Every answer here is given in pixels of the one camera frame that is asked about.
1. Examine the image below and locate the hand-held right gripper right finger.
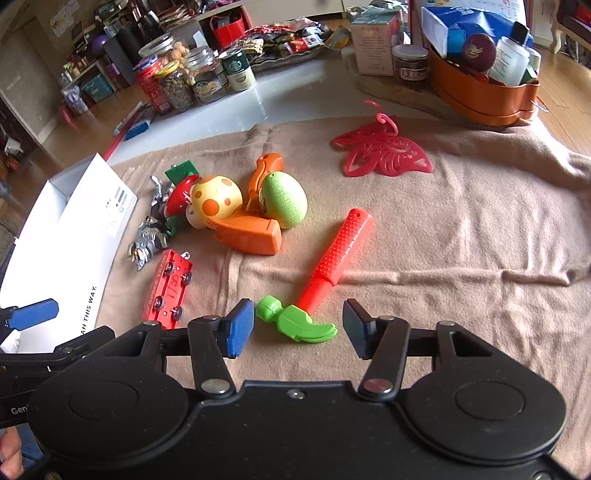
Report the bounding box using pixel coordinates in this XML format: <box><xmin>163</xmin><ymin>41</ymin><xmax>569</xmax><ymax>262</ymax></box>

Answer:
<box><xmin>342</xmin><ymin>298</ymin><xmax>498</xmax><ymax>401</ymax></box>

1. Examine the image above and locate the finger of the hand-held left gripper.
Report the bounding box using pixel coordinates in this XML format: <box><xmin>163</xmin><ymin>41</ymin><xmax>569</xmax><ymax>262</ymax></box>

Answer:
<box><xmin>0</xmin><ymin>325</ymin><xmax>116</xmax><ymax>370</ymax></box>
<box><xmin>0</xmin><ymin>299</ymin><xmax>60</xmax><ymax>331</ymax></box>

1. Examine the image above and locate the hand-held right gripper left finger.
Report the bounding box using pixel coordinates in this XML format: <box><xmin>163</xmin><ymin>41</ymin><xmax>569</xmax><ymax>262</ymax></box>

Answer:
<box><xmin>96</xmin><ymin>299</ymin><xmax>256</xmax><ymax>398</ymax></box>

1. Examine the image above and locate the white cardboard box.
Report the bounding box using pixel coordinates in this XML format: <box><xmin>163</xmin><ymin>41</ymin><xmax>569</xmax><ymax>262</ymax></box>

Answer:
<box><xmin>0</xmin><ymin>152</ymin><xmax>138</xmax><ymax>354</ymax></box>

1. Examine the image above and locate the red green toy hammer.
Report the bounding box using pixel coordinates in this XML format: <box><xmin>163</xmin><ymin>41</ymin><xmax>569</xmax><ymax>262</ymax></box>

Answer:
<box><xmin>255</xmin><ymin>208</ymin><xmax>375</xmax><ymax>344</ymax></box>

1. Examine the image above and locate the red toy train car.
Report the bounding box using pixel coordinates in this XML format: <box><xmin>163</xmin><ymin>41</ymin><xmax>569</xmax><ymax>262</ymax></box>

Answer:
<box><xmin>142</xmin><ymin>249</ymin><xmax>194</xmax><ymax>329</ymax></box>

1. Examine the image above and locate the orange plastic toy tool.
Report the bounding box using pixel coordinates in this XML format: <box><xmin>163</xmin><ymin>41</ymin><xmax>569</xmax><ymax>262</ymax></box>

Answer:
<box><xmin>205</xmin><ymin>152</ymin><xmax>283</xmax><ymax>256</ymax></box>

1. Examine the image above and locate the silver robot figure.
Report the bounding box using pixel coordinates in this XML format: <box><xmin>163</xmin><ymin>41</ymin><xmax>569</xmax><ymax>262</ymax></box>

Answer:
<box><xmin>148</xmin><ymin>175</ymin><xmax>176</xmax><ymax>217</ymax></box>
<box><xmin>128</xmin><ymin>217</ymin><xmax>174</xmax><ymax>272</ymax></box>

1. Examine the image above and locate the yellow orange-spotted mushroom toy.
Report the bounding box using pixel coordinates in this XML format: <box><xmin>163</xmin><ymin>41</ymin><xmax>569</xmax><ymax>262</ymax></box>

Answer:
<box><xmin>185</xmin><ymin>175</ymin><xmax>243</xmax><ymax>230</ymax></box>

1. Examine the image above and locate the green toy egg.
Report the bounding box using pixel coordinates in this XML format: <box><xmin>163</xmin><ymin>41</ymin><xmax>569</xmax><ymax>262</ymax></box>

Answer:
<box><xmin>260</xmin><ymin>171</ymin><xmax>308</xmax><ymax>230</ymax></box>

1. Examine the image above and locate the red green plant toy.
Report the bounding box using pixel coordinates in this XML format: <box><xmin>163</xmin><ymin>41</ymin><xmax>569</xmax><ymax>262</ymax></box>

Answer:
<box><xmin>164</xmin><ymin>159</ymin><xmax>202</xmax><ymax>234</ymax></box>

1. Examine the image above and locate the red butterfly ornament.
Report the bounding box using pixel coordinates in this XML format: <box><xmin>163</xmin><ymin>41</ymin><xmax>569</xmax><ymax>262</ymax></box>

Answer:
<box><xmin>331</xmin><ymin>100</ymin><xmax>435</xmax><ymax>178</ymax></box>

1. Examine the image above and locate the person's left hand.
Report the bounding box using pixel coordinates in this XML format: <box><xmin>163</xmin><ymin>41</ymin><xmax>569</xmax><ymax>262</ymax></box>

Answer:
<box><xmin>0</xmin><ymin>427</ymin><xmax>25</xmax><ymax>479</ymax></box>

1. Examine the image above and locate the beige blanket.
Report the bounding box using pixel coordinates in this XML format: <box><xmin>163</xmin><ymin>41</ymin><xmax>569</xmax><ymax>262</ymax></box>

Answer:
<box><xmin>92</xmin><ymin>115</ymin><xmax>591</xmax><ymax>480</ymax></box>

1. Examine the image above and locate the red stick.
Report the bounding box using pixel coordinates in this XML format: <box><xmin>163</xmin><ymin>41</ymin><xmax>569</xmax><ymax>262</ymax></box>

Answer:
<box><xmin>104</xmin><ymin>104</ymin><xmax>148</xmax><ymax>162</ymax></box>

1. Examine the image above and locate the small blue box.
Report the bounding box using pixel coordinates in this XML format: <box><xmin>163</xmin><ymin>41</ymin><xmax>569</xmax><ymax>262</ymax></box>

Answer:
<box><xmin>124</xmin><ymin>119</ymin><xmax>153</xmax><ymax>140</ymax></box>

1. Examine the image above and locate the teal storage box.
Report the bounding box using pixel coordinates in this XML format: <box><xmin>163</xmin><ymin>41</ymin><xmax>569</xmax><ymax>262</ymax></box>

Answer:
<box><xmin>81</xmin><ymin>74</ymin><xmax>114</xmax><ymax>103</ymax></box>

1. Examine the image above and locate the wooden board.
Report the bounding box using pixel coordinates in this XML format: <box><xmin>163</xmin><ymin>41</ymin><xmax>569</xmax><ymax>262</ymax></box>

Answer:
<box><xmin>353</xmin><ymin>69</ymin><xmax>462</xmax><ymax>118</ymax></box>

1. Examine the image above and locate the yellow-lid jar of seeds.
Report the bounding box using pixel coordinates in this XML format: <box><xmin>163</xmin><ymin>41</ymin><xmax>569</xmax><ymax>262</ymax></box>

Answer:
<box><xmin>154</xmin><ymin>60</ymin><xmax>197</xmax><ymax>112</ymax></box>

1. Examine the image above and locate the labelled glass jar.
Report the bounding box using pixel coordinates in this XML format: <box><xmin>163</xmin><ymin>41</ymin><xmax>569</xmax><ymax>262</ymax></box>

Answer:
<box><xmin>185</xmin><ymin>46</ymin><xmax>228</xmax><ymax>104</ymax></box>

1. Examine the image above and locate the red drink can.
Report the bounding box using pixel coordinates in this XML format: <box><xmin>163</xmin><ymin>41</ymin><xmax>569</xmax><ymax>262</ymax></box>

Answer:
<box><xmin>134</xmin><ymin>55</ymin><xmax>174</xmax><ymax>114</ymax></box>

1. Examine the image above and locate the green white coffee can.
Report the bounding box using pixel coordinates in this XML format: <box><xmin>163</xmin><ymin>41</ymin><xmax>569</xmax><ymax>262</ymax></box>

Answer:
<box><xmin>219</xmin><ymin>47</ymin><xmax>256</xmax><ymax>92</ymax></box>

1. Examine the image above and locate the orange metal basket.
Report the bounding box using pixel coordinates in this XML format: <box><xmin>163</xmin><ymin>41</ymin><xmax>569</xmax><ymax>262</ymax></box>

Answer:
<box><xmin>428</xmin><ymin>44</ymin><xmax>541</xmax><ymax>127</ymax></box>

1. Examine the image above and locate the dark glass jar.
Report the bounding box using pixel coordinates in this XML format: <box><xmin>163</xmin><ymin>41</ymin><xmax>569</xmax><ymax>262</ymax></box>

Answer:
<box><xmin>392</xmin><ymin>44</ymin><xmax>430</xmax><ymax>84</ymax></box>

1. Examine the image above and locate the beige carton box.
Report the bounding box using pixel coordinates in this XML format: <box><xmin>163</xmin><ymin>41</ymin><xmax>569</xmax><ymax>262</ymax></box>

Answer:
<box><xmin>349</xmin><ymin>11</ymin><xmax>402</xmax><ymax>76</ymax></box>

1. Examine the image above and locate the tray of snack packets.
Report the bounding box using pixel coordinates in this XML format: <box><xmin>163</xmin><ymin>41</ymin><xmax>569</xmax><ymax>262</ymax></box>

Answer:
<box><xmin>231</xmin><ymin>16</ymin><xmax>333</xmax><ymax>72</ymax></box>

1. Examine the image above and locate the large glass jar of nuts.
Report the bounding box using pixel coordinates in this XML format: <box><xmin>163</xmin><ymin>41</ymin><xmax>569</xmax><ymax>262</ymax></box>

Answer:
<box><xmin>139</xmin><ymin>33</ymin><xmax>190</xmax><ymax>70</ymax></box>

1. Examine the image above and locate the red gift bag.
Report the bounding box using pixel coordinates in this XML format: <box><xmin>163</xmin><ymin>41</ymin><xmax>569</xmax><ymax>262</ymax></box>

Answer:
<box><xmin>210</xmin><ymin>11</ymin><xmax>254</xmax><ymax>49</ymax></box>

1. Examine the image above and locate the maroon ball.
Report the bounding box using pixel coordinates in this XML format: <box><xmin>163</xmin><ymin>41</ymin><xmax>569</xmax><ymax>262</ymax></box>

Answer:
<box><xmin>462</xmin><ymin>33</ymin><xmax>497</xmax><ymax>72</ymax></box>

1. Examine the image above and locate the white bottle with black cap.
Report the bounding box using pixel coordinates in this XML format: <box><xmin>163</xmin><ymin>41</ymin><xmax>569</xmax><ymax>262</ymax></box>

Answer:
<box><xmin>488</xmin><ymin>21</ymin><xmax>534</xmax><ymax>87</ymax></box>

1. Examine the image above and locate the blue white package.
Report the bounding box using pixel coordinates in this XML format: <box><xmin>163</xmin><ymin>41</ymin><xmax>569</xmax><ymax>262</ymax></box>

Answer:
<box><xmin>421</xmin><ymin>6</ymin><xmax>522</xmax><ymax>58</ymax></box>

